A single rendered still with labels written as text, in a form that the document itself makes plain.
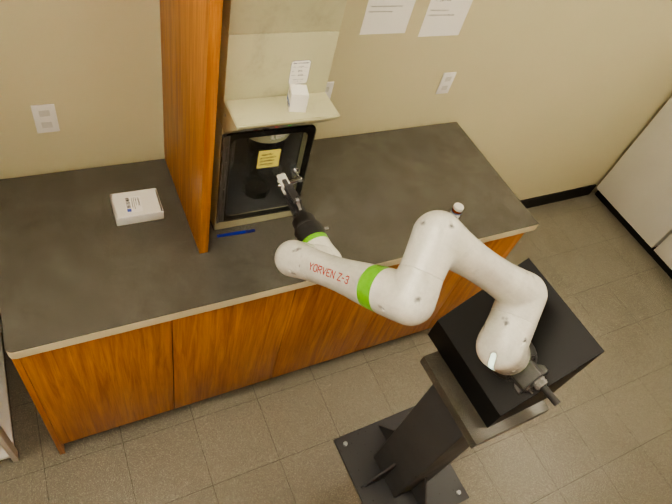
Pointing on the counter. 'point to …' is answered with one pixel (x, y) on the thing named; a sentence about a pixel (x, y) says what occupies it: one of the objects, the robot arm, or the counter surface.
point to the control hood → (275, 112)
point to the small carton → (297, 98)
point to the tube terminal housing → (264, 82)
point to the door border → (223, 178)
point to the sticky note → (268, 158)
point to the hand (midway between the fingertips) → (284, 183)
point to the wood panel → (191, 103)
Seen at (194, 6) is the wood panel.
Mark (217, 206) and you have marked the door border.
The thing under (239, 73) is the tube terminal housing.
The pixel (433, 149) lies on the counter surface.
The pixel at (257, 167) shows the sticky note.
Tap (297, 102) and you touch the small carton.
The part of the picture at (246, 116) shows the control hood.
